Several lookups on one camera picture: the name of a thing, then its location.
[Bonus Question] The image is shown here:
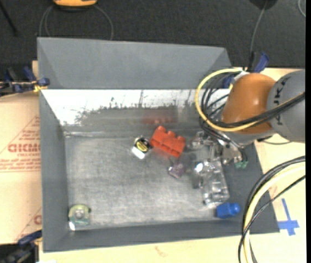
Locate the clear plastic box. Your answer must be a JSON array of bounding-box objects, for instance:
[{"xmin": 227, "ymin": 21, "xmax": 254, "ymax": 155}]
[{"xmin": 191, "ymin": 159, "xmax": 231, "ymax": 209}]

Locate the red toy building brick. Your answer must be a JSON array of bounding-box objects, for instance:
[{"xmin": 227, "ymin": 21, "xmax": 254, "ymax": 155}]
[{"xmin": 149, "ymin": 125, "xmax": 186, "ymax": 158}]

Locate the brown cardboard board red print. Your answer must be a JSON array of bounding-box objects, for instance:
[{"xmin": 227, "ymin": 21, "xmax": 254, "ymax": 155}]
[{"xmin": 0, "ymin": 60, "xmax": 44, "ymax": 247}]

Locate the black yellow white small object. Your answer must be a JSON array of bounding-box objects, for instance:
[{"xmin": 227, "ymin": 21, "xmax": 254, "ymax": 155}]
[{"xmin": 131, "ymin": 136, "xmax": 153, "ymax": 160}]

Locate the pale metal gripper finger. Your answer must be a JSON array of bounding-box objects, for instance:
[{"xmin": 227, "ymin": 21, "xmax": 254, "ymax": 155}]
[
  {"xmin": 199, "ymin": 147, "xmax": 223, "ymax": 163},
  {"xmin": 190, "ymin": 131, "xmax": 219, "ymax": 150}
]

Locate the purple small object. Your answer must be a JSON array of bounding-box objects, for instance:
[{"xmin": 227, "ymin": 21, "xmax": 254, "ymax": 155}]
[{"xmin": 167, "ymin": 162, "xmax": 186, "ymax": 179}]

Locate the blue toy building brick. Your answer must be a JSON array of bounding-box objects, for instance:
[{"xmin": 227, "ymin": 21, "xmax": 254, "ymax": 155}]
[{"xmin": 216, "ymin": 202, "xmax": 241, "ymax": 220}]

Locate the grey metal bin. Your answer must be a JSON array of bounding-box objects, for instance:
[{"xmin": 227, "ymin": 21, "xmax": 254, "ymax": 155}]
[{"xmin": 36, "ymin": 37, "xmax": 280, "ymax": 252}]

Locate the green round small object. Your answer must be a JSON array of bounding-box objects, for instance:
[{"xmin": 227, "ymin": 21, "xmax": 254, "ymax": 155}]
[{"xmin": 67, "ymin": 203, "xmax": 92, "ymax": 231}]

